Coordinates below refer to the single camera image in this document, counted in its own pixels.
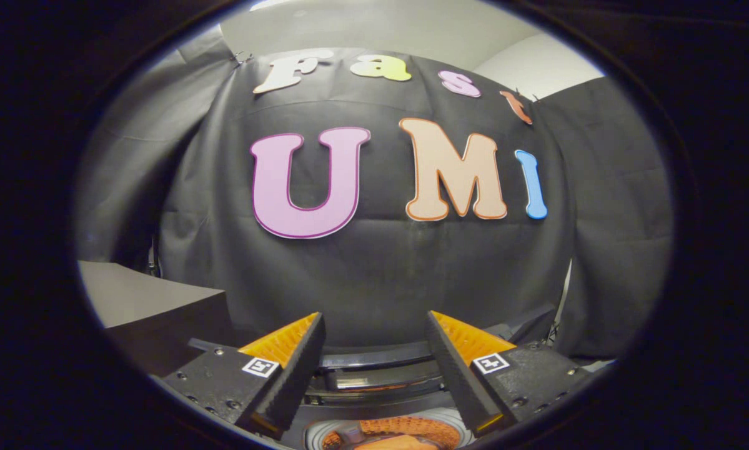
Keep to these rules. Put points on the black backdrop cloth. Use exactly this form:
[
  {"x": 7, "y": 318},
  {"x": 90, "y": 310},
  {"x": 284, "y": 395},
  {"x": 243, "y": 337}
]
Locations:
[{"x": 380, "y": 281}]

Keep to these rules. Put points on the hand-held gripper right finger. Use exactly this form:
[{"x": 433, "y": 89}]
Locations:
[{"x": 454, "y": 369}]

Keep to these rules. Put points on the grey washing machine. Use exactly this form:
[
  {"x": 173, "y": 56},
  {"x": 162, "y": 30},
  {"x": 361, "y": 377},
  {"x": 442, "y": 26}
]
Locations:
[{"x": 315, "y": 434}]

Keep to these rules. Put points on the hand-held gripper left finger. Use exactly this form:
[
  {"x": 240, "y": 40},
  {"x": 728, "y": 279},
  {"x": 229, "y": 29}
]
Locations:
[{"x": 296, "y": 369}]

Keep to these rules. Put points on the white cabinet with dark top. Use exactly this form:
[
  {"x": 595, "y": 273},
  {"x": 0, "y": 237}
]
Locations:
[{"x": 149, "y": 294}]

